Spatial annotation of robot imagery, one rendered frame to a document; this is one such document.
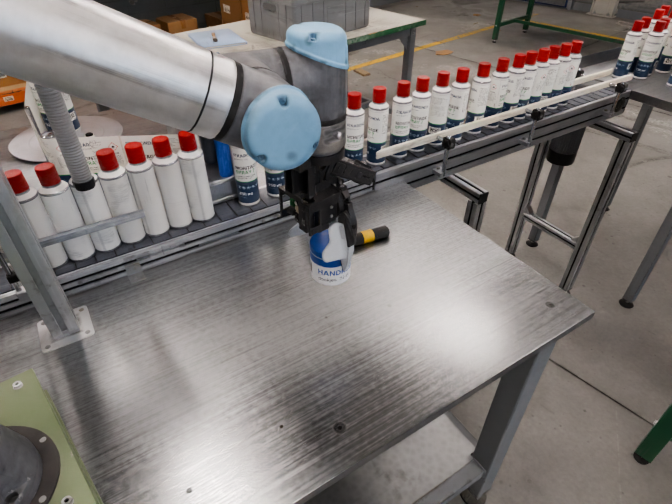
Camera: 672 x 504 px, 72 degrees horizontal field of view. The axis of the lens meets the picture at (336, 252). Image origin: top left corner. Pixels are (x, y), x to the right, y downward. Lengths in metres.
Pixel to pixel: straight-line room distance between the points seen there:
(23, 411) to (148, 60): 0.56
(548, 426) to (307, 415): 1.24
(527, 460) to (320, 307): 1.07
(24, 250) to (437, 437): 1.14
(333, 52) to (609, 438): 1.65
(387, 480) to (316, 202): 0.93
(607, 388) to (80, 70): 1.95
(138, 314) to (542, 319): 0.78
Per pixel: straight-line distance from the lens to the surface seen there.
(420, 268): 1.03
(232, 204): 1.15
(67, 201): 1.01
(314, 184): 0.66
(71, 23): 0.42
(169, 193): 1.05
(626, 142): 2.00
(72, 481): 0.72
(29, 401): 0.83
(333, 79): 0.60
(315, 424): 0.77
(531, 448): 1.81
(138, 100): 0.43
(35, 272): 0.92
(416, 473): 1.43
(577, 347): 2.17
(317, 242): 0.77
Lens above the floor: 1.49
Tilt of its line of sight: 39 degrees down
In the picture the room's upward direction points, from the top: straight up
